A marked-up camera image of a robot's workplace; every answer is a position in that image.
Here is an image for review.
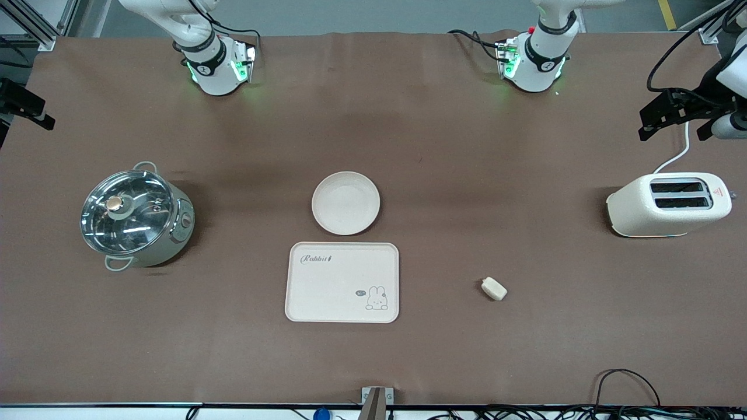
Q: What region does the white steamed bun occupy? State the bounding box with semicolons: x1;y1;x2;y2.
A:
481;277;508;302

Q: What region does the round cream plate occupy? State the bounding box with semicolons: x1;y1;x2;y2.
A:
312;171;381;236

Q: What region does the cream two-slot toaster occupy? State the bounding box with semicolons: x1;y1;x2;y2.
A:
606;172;737;238

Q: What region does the glass pot lid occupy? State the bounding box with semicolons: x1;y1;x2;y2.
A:
81;170;177;256

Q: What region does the pale green electric pot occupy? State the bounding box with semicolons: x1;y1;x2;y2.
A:
81;162;196;272

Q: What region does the cream rabbit print tray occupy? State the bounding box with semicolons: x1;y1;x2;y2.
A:
285;242;400;323

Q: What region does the white toaster cable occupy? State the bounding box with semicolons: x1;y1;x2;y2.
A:
654;120;692;174

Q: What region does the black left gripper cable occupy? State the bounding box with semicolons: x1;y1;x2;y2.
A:
647;0;737;94

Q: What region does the aluminium frame profile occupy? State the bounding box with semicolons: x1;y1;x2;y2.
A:
697;0;747;44
0;0;59;52

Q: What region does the black arm base cable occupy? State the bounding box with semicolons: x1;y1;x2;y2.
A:
448;29;504;62

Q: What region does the looped black cable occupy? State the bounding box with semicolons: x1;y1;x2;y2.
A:
594;369;661;409

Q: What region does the black cable bundle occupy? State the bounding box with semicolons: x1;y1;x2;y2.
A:
426;405;747;420

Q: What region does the metal bracket with post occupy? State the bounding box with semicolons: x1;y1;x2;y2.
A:
357;386;395;420

